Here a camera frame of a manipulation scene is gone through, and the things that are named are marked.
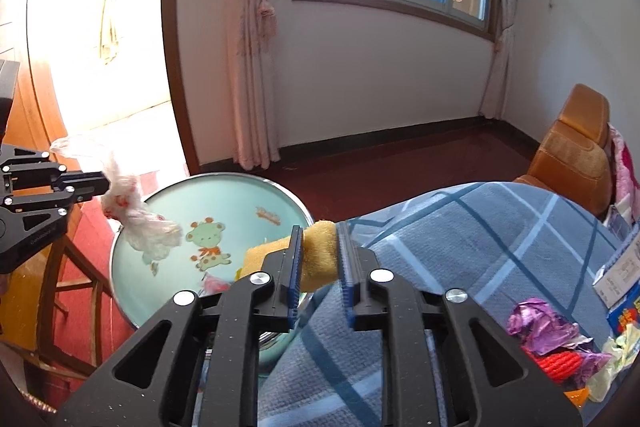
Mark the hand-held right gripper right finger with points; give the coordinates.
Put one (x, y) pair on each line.
(348, 282)

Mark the red plastic bag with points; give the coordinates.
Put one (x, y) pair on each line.
(217, 285)

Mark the clear pink plastic bag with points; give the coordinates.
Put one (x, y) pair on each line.
(145, 232)

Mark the orange leather armchair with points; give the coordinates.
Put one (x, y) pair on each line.
(570, 157)

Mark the wooden stool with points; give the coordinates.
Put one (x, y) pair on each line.
(47, 307)

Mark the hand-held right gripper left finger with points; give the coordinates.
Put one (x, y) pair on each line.
(295, 282)

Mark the green bear print bin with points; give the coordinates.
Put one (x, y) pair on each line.
(235, 207)

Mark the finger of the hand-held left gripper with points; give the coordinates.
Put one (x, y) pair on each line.
(85, 182)
(45, 207)

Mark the purple wrapper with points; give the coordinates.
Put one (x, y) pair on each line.
(540, 327)

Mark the pink curtain with tie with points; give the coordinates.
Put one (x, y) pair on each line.
(250, 82)

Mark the orange wrapper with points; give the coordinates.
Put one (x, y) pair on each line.
(577, 397)

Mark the yellow sponge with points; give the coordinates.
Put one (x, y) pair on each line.
(320, 257)

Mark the pale yellow wrapper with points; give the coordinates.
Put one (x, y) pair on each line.
(617, 357)

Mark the blue and white carton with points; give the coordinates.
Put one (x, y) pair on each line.
(625, 314)

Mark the blue plaid tablecloth table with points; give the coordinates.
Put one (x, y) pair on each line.
(450, 232)

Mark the white milk carton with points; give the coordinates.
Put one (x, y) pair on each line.
(620, 277)

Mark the red foam net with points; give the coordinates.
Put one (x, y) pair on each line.
(557, 369)

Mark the pink floral cushion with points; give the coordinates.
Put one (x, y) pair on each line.
(625, 167)

